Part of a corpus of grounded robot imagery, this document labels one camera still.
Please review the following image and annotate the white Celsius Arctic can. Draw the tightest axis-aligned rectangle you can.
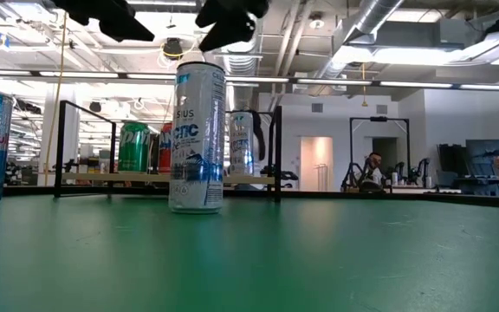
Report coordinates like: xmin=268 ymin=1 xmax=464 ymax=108
xmin=168 ymin=52 xmax=227 ymax=215
xmin=230 ymin=111 xmax=256 ymax=177

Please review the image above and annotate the green Sprite can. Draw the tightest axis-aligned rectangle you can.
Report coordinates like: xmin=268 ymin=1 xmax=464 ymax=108
xmin=117 ymin=121 xmax=151 ymax=173

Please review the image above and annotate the overhead light bar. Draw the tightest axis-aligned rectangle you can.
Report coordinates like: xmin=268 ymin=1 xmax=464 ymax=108
xmin=0 ymin=68 xmax=499 ymax=92

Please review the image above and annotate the green table mat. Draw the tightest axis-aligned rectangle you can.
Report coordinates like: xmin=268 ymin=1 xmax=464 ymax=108
xmin=0 ymin=192 xmax=499 ymax=312

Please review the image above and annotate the dark monitor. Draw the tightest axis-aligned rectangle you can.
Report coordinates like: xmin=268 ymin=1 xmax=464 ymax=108
xmin=465 ymin=138 xmax=499 ymax=179

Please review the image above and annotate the silver ventilation duct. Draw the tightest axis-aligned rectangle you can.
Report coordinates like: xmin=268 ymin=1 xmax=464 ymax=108
xmin=318 ymin=0 xmax=406 ymax=83
xmin=214 ymin=38 xmax=272 ymax=112

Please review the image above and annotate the black overhead camera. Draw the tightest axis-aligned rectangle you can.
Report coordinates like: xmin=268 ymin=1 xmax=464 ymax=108
xmin=162 ymin=37 xmax=185 ymax=61

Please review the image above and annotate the wooden shelf with black frame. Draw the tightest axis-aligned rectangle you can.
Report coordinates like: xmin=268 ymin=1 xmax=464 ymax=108
xmin=54 ymin=100 xmax=283 ymax=204

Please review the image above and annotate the black metal frame stand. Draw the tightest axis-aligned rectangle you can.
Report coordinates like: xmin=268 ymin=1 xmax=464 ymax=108
xmin=348 ymin=115 xmax=410 ymax=192

